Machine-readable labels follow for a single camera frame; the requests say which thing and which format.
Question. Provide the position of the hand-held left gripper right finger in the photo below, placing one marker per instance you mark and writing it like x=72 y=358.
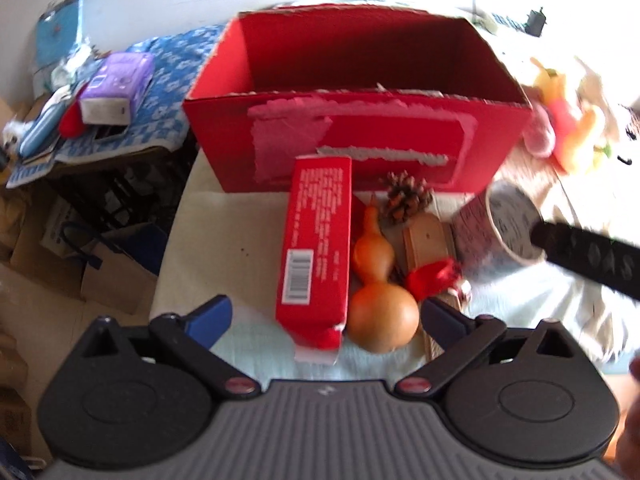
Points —
x=445 y=319

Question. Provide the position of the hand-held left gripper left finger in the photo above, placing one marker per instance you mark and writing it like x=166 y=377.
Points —
x=210 y=316

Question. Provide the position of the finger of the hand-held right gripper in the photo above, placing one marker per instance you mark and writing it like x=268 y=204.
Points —
x=585 y=257

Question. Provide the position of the red tassel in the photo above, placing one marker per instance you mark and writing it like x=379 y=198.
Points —
x=432 y=277

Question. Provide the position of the orange-brown gourd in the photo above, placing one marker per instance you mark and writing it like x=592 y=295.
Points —
x=382 y=315

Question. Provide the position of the tan wooden block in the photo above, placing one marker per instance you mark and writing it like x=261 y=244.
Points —
x=427 y=242

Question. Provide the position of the pine cone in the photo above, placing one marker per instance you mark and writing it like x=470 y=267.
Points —
x=405 y=197

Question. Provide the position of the red carton with barcode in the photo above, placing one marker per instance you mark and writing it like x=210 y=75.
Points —
x=315 y=240

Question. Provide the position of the red cardboard box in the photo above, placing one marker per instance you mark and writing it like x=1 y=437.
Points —
x=390 y=130

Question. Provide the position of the cream cloth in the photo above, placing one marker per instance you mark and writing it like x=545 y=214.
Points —
x=220 y=240

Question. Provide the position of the pink plush toy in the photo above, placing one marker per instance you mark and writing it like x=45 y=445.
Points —
x=539 y=132

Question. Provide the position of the yellow and red plush toy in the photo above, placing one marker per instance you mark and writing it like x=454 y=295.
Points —
x=570 y=120

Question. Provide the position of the brown cardboard box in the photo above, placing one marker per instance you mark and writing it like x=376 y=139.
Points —
x=35 y=245

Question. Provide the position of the black phone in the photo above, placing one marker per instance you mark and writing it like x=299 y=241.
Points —
x=110 y=133

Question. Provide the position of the blue floral cloth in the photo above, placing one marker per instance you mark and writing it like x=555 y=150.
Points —
x=165 y=90

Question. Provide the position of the red fabric item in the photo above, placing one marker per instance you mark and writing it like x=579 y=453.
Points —
x=74 y=117

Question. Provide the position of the black charger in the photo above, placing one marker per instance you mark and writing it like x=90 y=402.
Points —
x=535 y=21

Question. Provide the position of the blue case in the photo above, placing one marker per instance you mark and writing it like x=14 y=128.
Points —
x=40 y=130

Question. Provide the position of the purple tissue pack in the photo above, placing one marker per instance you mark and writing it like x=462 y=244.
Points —
x=117 y=80

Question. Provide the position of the small white plush toy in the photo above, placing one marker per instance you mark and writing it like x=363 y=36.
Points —
x=11 y=135

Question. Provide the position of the light blue box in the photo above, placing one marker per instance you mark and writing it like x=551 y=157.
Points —
x=60 y=30

